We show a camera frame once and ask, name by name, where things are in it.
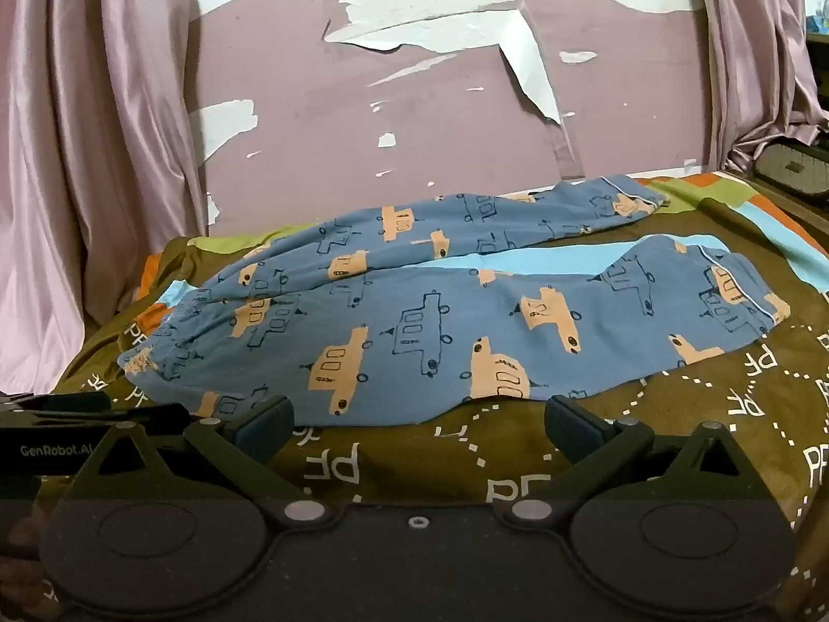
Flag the pink satin curtain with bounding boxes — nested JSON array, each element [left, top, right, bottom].
[[0, 0, 209, 398], [690, 0, 829, 175]]

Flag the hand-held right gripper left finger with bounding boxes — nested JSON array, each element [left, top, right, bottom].
[[65, 395, 334, 527]]

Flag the dark flat scale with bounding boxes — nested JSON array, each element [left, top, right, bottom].
[[754, 141, 829, 199]]

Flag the brown printed bed sheet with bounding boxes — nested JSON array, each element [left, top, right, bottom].
[[0, 168, 829, 622]]

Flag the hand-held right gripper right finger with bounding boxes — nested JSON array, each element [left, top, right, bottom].
[[495, 395, 776, 527]]

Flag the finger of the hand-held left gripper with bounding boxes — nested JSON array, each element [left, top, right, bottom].
[[0, 403, 191, 429], [0, 392, 112, 412]]

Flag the blue car-print pants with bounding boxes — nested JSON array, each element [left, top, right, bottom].
[[118, 175, 792, 430]]

